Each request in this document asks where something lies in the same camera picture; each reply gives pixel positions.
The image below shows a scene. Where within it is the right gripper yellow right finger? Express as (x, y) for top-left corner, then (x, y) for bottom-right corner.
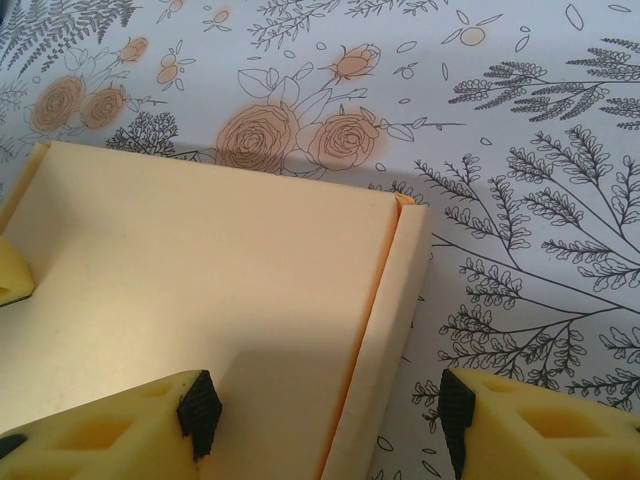
(439, 368), (640, 480)

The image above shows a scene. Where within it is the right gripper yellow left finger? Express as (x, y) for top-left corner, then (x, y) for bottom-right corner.
(0, 368), (223, 480)

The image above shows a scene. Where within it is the orange paper box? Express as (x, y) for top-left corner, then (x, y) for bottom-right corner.
(0, 140), (432, 480)

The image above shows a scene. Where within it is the floral patterned table cover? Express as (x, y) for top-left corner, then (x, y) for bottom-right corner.
(0, 0), (640, 480)

